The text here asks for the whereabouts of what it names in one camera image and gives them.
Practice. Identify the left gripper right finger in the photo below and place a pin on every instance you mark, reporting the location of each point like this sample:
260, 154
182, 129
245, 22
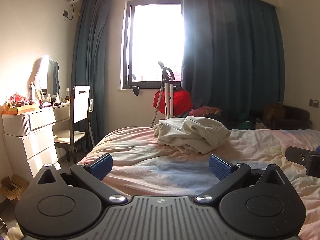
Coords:
254, 202

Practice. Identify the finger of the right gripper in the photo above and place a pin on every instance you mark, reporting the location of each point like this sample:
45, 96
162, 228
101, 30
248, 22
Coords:
309, 159

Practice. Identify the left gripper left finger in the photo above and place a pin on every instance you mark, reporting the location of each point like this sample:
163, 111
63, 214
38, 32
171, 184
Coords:
63, 202

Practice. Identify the white zip-up jacket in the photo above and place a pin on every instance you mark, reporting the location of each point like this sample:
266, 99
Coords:
191, 135

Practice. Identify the pile of colourful clothes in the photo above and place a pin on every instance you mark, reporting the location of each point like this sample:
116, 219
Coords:
227, 118

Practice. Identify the dark armchair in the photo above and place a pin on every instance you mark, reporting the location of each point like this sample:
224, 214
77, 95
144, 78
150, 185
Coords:
295, 118

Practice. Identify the cardboard box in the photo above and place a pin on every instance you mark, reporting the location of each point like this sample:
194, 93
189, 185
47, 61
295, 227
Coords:
13, 188

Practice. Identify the brown paper bag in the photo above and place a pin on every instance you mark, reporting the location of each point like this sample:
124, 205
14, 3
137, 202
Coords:
273, 113

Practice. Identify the white vanity dresser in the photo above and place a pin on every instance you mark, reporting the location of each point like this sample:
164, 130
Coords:
29, 139

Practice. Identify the pastel tie-dye bed cover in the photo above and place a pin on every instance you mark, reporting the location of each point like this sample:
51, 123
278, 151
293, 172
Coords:
143, 167

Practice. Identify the dark chair white back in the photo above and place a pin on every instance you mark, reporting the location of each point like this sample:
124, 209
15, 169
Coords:
78, 132

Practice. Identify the wavy vanity mirror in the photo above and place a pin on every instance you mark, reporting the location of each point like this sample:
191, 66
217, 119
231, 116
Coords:
43, 82

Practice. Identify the red garment bag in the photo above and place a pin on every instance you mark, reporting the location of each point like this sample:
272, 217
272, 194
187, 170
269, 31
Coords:
181, 102

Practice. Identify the teal curtain right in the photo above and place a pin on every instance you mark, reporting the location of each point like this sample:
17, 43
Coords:
233, 54

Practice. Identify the teal curtain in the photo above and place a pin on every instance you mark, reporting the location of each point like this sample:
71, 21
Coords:
233, 54
90, 56

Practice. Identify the teal curtain left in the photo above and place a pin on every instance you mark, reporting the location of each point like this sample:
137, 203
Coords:
90, 56

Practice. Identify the dark framed window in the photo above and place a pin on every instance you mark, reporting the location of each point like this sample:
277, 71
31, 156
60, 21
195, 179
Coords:
153, 39

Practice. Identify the wall switch plate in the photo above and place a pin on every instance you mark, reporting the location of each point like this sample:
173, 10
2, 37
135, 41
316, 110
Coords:
314, 103

